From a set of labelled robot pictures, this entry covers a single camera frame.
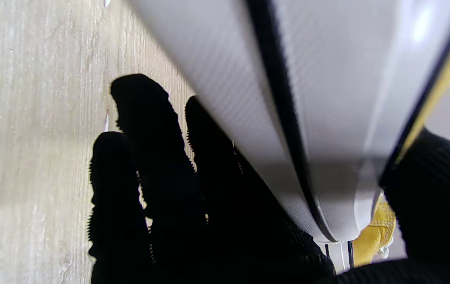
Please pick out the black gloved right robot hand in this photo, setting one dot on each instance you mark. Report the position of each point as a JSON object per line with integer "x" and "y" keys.
{"x": 162, "y": 205}

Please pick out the yellow canvas sneaker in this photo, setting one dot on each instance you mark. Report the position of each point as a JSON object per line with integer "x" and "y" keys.
{"x": 375, "y": 236}
{"x": 327, "y": 98}

